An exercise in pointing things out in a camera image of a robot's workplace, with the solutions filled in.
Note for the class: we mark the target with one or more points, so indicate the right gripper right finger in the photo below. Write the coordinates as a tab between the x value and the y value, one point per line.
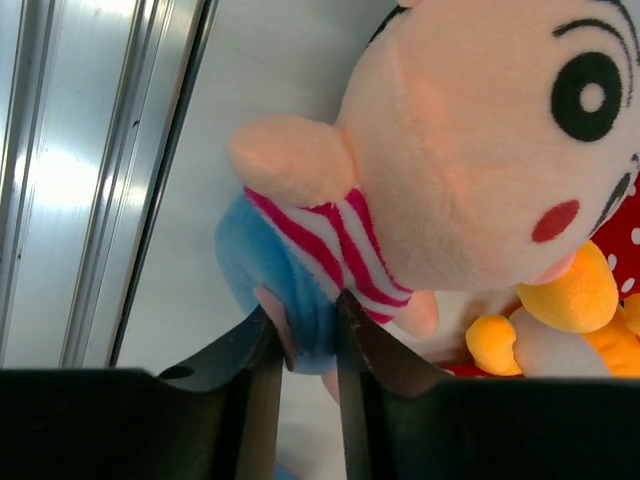
395	423

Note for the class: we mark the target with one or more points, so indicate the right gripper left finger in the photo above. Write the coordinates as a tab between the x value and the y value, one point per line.
231	390

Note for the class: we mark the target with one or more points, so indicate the boy plush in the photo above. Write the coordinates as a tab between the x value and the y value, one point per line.
479	146

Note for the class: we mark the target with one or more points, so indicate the yellow bear plush left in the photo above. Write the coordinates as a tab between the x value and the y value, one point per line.
583	324

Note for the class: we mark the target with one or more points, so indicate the aluminium front rail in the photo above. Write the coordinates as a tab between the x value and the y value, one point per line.
93	98

